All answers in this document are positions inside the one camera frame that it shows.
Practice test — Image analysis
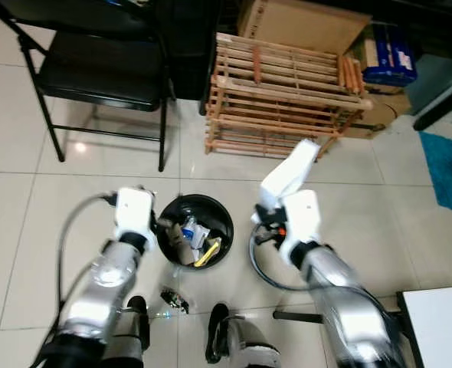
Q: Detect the black round rubbish bin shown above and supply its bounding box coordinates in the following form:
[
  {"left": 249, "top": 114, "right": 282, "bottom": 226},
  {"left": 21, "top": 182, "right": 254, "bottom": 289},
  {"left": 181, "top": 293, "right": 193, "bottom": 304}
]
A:
[{"left": 154, "top": 193, "right": 234, "bottom": 269}]

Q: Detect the yellow trash piece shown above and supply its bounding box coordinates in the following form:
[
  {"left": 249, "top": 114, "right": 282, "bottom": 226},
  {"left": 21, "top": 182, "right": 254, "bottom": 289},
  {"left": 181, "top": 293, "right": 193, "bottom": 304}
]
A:
[{"left": 194, "top": 238, "right": 223, "bottom": 268}]

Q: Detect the white blue trash carton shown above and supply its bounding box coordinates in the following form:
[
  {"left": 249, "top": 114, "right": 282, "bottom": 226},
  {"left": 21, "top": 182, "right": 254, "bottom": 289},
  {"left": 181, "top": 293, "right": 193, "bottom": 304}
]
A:
[{"left": 179, "top": 217, "right": 210, "bottom": 248}]

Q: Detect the grey robot right foot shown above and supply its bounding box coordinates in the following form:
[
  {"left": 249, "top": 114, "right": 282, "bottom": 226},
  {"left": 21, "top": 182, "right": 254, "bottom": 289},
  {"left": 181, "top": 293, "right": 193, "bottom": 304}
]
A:
[{"left": 205, "top": 301, "right": 282, "bottom": 368}]

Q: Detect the wooden slatted rack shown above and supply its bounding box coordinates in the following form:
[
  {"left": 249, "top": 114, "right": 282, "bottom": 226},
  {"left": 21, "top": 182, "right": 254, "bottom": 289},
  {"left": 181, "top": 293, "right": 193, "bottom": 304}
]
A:
[{"left": 203, "top": 32, "right": 372, "bottom": 159}]

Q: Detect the flat brown cardboard box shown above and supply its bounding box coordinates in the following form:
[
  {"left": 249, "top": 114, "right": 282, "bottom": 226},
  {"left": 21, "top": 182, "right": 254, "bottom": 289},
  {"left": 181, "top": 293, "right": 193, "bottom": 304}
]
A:
[{"left": 341, "top": 84, "right": 411, "bottom": 140}]

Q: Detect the teal floor mat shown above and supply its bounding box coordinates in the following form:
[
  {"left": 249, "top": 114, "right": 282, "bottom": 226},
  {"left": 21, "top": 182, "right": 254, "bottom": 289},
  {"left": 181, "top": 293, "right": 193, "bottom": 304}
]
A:
[{"left": 419, "top": 130, "right": 452, "bottom": 214}]

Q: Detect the large brown cardboard box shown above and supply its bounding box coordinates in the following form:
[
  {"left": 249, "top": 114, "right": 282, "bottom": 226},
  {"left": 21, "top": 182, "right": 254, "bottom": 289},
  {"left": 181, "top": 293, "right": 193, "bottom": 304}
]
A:
[{"left": 237, "top": 0, "right": 372, "bottom": 56}]

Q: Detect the blue printed box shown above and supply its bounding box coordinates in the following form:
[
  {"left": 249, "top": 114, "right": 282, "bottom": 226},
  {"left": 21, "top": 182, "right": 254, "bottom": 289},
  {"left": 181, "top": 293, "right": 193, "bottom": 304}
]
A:
[{"left": 360, "top": 23, "right": 418, "bottom": 87}]

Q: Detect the black folding chair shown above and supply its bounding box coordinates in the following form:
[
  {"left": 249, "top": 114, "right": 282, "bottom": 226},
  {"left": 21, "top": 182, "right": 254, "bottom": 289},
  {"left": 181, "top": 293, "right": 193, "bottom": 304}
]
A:
[{"left": 0, "top": 0, "right": 173, "bottom": 173}]

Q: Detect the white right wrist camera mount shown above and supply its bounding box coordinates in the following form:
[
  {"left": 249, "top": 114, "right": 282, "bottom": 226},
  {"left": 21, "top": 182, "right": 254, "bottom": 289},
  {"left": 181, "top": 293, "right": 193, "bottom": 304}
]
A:
[{"left": 280, "top": 188, "right": 323, "bottom": 258}]

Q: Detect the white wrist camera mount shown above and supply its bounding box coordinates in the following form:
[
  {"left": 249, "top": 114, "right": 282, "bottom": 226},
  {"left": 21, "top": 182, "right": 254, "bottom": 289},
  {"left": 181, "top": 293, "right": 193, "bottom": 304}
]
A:
[
  {"left": 113, "top": 186, "right": 156, "bottom": 245},
  {"left": 280, "top": 188, "right": 323, "bottom": 258}
]

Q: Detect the black table leg frame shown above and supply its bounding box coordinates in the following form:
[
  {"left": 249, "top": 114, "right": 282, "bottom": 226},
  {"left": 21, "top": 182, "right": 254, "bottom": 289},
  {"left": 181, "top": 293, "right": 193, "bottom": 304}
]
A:
[{"left": 272, "top": 290, "right": 426, "bottom": 368}]

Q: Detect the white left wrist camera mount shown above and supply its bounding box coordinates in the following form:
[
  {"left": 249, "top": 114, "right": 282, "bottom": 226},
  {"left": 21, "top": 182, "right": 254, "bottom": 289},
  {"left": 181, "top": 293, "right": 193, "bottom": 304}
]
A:
[{"left": 113, "top": 186, "right": 156, "bottom": 245}]

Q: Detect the black suitcase with handle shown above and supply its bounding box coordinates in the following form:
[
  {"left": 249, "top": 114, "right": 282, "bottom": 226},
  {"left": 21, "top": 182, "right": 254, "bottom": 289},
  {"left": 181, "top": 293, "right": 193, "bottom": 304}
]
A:
[{"left": 157, "top": 0, "right": 219, "bottom": 100}]

